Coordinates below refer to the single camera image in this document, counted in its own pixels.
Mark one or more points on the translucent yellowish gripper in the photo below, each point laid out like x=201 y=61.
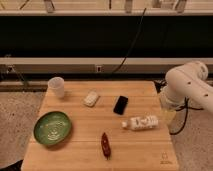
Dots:
x=168 y=115

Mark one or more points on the red chili pepper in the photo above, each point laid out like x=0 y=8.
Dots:
x=105 y=146

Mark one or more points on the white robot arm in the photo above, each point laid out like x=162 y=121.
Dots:
x=186 y=81

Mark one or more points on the white plastic bottle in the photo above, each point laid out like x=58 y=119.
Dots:
x=141 y=123

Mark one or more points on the black smartphone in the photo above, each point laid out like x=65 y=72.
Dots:
x=120 y=105

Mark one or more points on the wooden cutting board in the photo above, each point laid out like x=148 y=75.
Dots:
x=149 y=150

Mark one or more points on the translucent plastic cup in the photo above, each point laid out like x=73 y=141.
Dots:
x=56 y=85

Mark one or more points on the green bowl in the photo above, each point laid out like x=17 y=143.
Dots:
x=52 y=128

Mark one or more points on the white wall outlet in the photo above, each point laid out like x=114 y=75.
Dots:
x=99 y=69

